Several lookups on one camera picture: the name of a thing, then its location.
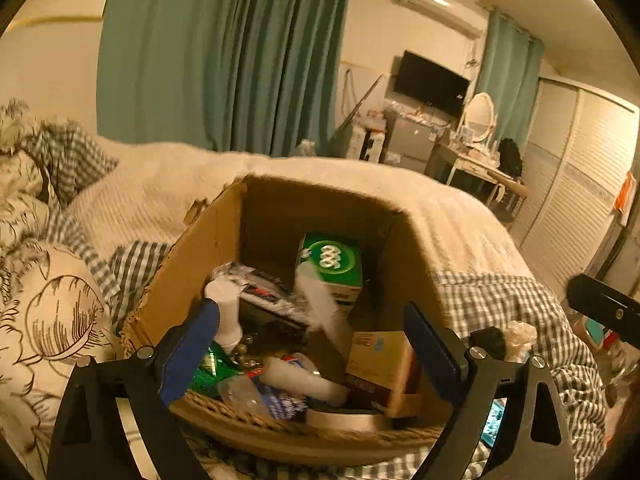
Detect clear plastic bag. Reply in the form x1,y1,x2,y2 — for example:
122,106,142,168
295,275,353,346

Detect small brown carton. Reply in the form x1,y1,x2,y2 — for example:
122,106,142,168
345,330,418,418

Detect white cotton roll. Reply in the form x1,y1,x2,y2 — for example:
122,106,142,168
262,357,348,406

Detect blue printed pouch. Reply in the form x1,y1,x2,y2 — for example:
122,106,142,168
260,390,307,421

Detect white dressing table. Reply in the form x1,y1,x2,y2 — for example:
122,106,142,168
440,140,528,213

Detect black clip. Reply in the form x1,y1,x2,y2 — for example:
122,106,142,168
470,327,507,358

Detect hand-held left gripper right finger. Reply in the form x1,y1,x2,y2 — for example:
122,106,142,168
402,301,571,480

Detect green foil packet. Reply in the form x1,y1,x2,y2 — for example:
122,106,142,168
187,342,246,396

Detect white louvred wardrobe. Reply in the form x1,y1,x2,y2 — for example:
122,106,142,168
510,77,640,293

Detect white plastic bottle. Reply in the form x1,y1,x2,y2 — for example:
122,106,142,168
204,279,246,351

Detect oval white mirror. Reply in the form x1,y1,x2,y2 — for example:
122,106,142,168
462,92,497,153

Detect white floral duvet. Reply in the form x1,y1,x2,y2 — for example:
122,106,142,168
0,100,171,461

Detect teal box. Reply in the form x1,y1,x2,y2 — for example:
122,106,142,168
585,317,608,346

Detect orange tag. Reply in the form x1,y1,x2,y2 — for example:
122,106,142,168
614,172,636,213

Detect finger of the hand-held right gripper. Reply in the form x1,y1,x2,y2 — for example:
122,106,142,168
566,274,640,351

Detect narrow green curtain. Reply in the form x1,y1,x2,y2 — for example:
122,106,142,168
475,10,545,136

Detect teal printed packet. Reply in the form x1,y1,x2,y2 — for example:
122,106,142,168
480,400,506,448

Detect black flat television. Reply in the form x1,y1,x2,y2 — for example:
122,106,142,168
392,50,472,117

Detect brown cardboard box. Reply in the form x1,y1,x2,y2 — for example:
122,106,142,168
117,174,453,466

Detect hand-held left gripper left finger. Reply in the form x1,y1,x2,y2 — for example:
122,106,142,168
47,297,221,480

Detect white air conditioner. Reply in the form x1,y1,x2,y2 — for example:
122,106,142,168
397,0,488,38

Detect grey cabinet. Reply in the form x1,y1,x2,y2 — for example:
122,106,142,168
382,112,441,171

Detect cream plastic bag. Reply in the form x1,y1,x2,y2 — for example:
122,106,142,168
502,321,538,356

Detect black printed packet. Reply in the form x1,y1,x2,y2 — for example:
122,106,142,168
212,262,311,321

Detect metal bead string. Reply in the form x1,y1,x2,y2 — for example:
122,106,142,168
232,335,261,368

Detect green carton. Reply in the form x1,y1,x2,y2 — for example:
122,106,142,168
295,232,365,306

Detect black bag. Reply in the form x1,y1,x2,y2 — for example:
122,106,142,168
497,138,523,177

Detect wide green curtain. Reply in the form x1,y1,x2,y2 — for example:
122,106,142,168
97,0,358,158

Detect white quilted bedspread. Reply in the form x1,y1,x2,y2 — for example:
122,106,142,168
65,140,533,281

